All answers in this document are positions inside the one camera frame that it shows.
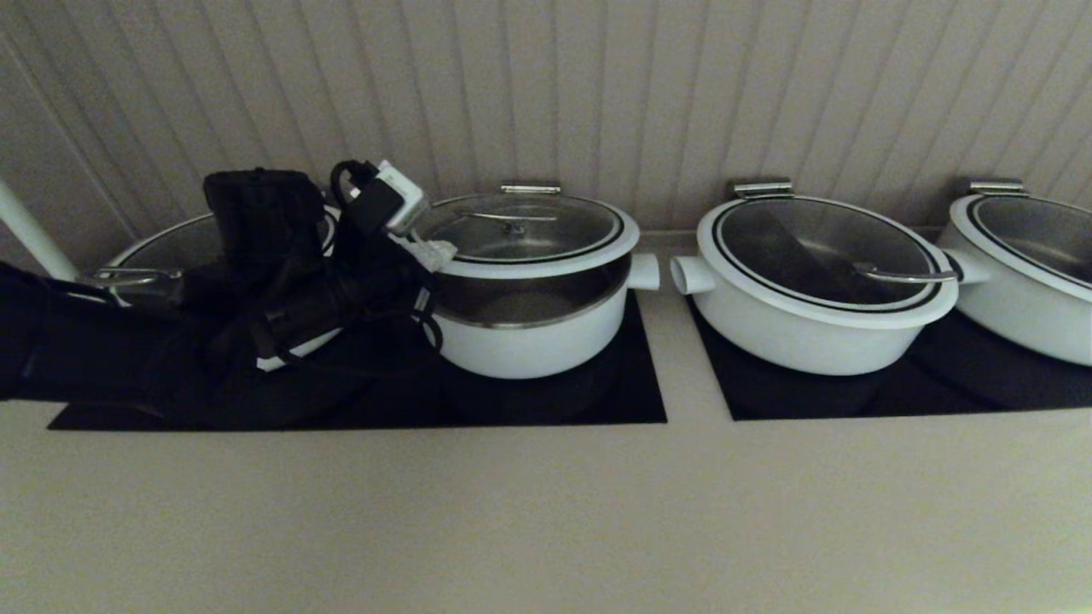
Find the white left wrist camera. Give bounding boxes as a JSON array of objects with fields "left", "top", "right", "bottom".
[{"left": 369, "top": 159, "right": 429, "bottom": 237}]

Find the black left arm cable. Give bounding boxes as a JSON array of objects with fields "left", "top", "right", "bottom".
[{"left": 256, "top": 159, "right": 445, "bottom": 376}]

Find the black glass cooktop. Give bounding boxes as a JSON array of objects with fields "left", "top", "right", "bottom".
[
  {"left": 686, "top": 293, "right": 1092, "bottom": 422},
  {"left": 48, "top": 290, "right": 669, "bottom": 432}
]

